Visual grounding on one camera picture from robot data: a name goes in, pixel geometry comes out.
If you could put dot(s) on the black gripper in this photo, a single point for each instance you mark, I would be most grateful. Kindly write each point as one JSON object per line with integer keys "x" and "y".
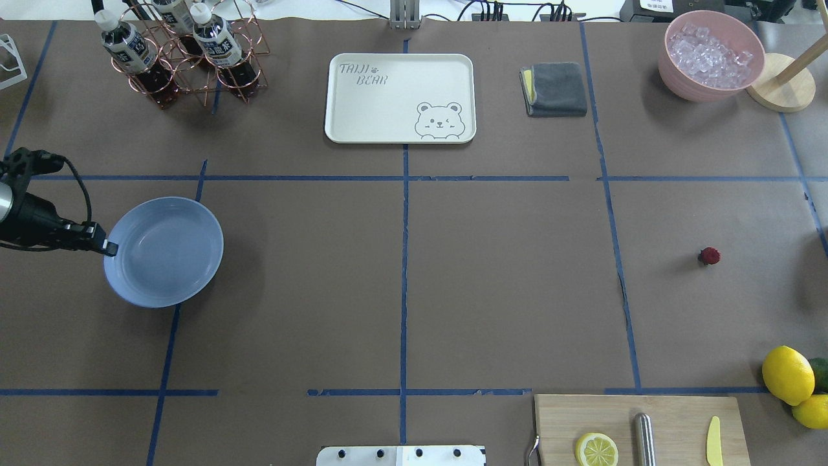
{"x": 31, "y": 219}

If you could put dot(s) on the blue plate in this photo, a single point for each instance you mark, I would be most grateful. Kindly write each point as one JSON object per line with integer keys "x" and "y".
{"x": 169, "y": 249}

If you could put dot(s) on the red strawberry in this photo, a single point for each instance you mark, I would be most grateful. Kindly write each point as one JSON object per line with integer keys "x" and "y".
{"x": 709, "y": 256}

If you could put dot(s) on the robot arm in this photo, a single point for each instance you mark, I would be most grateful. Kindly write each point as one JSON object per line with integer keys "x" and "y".
{"x": 32, "y": 224}

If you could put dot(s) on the tea bottle white cap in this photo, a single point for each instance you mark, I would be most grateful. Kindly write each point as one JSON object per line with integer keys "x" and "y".
{"x": 216, "y": 38}

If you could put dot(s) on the cream bear tray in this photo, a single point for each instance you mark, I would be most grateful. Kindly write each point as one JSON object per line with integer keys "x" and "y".
{"x": 396, "y": 98}

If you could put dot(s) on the grey yellow folded cloth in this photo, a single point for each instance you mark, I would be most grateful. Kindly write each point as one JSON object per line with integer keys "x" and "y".
{"x": 553, "y": 90}

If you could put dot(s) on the lemon half slice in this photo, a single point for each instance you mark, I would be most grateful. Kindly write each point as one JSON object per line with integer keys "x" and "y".
{"x": 595, "y": 448}

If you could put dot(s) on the steel muddler black tip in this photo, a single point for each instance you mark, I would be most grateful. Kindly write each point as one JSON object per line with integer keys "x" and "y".
{"x": 645, "y": 442}

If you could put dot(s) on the wooden cutting board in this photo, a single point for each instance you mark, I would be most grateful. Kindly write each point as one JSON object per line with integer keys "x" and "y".
{"x": 680, "y": 425}

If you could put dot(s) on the pink bowl of ice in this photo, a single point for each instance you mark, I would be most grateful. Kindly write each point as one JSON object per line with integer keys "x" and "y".
{"x": 707, "y": 56}

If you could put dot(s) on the yellow plastic knife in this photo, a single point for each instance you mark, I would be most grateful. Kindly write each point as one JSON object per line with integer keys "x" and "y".
{"x": 714, "y": 453}

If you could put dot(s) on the round yellow lemon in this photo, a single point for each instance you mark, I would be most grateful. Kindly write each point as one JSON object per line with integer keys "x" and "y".
{"x": 788, "y": 375}

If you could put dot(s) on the wooden stand with base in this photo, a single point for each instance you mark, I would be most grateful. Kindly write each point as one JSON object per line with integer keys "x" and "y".
{"x": 785, "y": 85}

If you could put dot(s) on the green avocado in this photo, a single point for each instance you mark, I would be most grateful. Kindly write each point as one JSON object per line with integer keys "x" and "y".
{"x": 819, "y": 367}

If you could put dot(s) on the elongated yellow lemon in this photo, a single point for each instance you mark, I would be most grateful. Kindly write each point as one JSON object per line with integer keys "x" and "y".
{"x": 812, "y": 413}

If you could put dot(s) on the white wire cup rack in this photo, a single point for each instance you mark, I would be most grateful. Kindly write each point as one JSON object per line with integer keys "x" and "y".
{"x": 13, "y": 70}

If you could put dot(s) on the copper wire bottle rack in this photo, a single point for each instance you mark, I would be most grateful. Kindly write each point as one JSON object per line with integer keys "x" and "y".
{"x": 195, "y": 75}

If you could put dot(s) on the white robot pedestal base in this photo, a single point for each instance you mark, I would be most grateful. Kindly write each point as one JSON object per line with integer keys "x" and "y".
{"x": 402, "y": 455}

